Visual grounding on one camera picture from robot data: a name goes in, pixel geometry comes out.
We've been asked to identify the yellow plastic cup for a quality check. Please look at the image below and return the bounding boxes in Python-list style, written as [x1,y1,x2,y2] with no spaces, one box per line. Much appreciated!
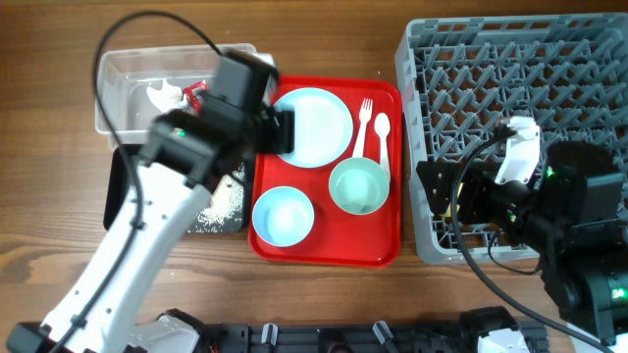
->
[438,204,452,217]

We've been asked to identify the red ketchup packet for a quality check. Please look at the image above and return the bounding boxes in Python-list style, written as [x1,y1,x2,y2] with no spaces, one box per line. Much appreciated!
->
[183,80,209,113]

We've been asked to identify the white napkin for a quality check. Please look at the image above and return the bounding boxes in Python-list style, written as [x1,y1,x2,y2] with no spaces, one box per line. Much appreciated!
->
[146,79,188,113]

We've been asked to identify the food scraps with rice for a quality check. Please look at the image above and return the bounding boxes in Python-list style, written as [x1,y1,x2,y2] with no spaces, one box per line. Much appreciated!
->
[187,176,245,233]

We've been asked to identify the light blue small bowl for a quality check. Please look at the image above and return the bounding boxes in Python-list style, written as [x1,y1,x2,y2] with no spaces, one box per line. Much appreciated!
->
[252,186,315,247]

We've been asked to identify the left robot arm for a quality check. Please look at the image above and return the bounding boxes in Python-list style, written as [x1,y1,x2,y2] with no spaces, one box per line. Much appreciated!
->
[6,50,294,352]

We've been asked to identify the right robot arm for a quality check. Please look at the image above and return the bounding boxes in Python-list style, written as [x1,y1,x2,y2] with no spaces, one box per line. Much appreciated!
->
[416,138,627,352]

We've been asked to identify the grey dishwasher rack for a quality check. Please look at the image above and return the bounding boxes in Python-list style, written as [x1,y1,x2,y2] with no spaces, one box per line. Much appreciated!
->
[394,13,628,266]

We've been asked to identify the black waste tray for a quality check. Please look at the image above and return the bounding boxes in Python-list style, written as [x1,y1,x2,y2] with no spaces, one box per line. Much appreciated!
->
[103,148,255,230]

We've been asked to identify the light blue plate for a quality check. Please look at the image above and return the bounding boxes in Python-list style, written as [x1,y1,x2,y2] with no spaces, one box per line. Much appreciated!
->
[274,87,353,169]

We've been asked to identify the white plastic spoon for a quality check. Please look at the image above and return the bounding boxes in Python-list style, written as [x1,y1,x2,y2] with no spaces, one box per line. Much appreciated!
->
[374,113,392,179]

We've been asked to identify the mint green bowl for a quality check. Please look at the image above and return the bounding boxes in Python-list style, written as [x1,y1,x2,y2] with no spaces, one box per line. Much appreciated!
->
[329,157,391,216]

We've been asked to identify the clear plastic bin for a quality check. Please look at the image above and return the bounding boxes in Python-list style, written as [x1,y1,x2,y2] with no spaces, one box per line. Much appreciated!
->
[95,43,273,150]

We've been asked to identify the white plastic fork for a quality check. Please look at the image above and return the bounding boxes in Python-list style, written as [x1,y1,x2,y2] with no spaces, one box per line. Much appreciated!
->
[352,98,373,157]

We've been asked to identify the red serving tray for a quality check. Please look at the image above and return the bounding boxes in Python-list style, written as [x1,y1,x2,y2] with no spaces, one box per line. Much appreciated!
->
[248,76,403,268]

